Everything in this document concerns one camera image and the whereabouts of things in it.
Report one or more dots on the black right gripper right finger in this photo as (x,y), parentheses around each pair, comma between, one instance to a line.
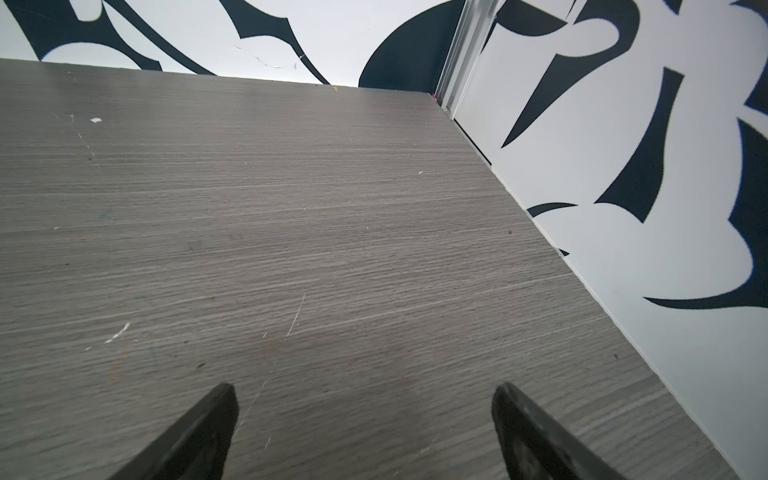
(535,446)

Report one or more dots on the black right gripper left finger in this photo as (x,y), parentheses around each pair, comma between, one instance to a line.
(195,446)

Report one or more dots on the aluminium cage frame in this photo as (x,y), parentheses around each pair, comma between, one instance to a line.
(474,26)

